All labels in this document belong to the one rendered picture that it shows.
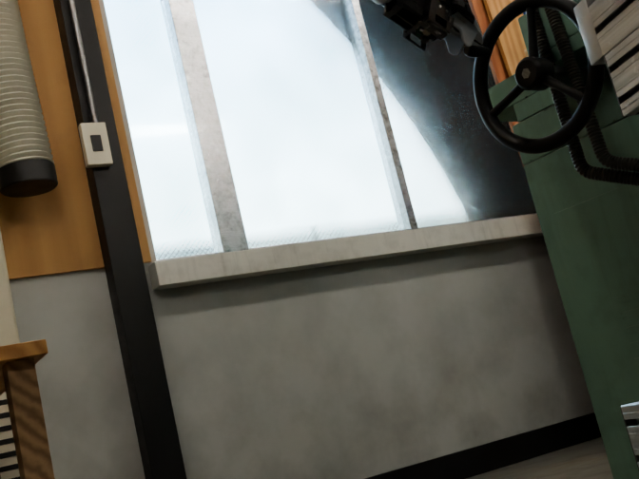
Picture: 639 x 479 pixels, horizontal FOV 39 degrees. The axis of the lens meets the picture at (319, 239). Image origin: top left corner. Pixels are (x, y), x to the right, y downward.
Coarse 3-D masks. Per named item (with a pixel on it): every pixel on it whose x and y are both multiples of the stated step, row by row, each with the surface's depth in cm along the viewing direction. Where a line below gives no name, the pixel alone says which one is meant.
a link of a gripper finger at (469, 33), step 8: (456, 16) 163; (456, 24) 162; (464, 24) 164; (472, 24) 164; (464, 32) 163; (472, 32) 164; (480, 32) 166; (464, 40) 162; (472, 40) 164; (480, 40) 167
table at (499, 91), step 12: (576, 36) 168; (552, 48) 172; (576, 48) 168; (576, 60) 173; (504, 84) 194; (516, 84) 191; (492, 96) 197; (504, 96) 194; (528, 96) 189; (504, 120) 202; (516, 120) 205
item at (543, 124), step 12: (600, 96) 175; (612, 96) 173; (552, 108) 184; (576, 108) 180; (600, 108) 176; (612, 108) 174; (528, 120) 190; (540, 120) 187; (552, 120) 185; (600, 120) 176; (612, 120) 174; (516, 132) 192; (528, 132) 190; (540, 132) 187; (552, 132) 185; (564, 144) 183; (528, 156) 190; (540, 156) 188
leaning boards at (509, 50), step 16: (480, 0) 355; (496, 0) 355; (512, 0) 359; (480, 16) 352; (512, 32) 353; (496, 48) 350; (512, 48) 350; (496, 64) 348; (512, 64) 347; (496, 80) 345; (512, 128) 341
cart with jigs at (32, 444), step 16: (0, 352) 145; (16, 352) 146; (32, 352) 147; (0, 368) 153; (16, 368) 147; (32, 368) 149; (0, 384) 175; (16, 384) 147; (32, 384) 148; (16, 400) 146; (32, 400) 147; (16, 416) 145; (32, 416) 146; (16, 432) 145; (32, 432) 146; (16, 448) 147; (32, 448) 145; (48, 448) 146; (32, 464) 145; (48, 464) 146
